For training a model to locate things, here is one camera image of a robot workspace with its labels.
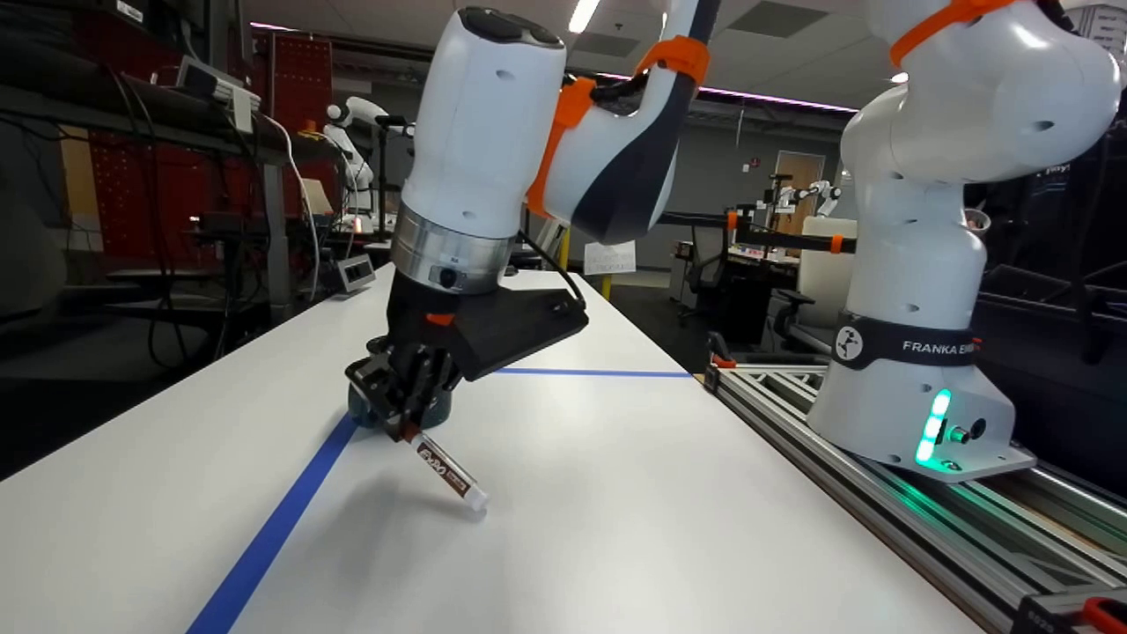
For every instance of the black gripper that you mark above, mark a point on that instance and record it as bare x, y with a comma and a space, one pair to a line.
405, 376

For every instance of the white marker with orange cap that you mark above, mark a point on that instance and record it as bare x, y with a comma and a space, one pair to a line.
453, 471

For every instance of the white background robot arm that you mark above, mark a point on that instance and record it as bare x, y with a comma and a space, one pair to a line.
357, 173

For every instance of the dark green mug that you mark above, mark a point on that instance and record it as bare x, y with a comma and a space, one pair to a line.
385, 410

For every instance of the small white box device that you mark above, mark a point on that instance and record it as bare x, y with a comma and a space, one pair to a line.
353, 272

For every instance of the blue tape line long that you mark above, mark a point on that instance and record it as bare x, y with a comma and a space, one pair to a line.
268, 539

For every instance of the black orange clamp bar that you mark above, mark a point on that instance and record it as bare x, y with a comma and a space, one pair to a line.
740, 232

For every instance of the aluminium extrusion rail base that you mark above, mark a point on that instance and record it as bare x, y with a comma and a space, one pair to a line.
1017, 553

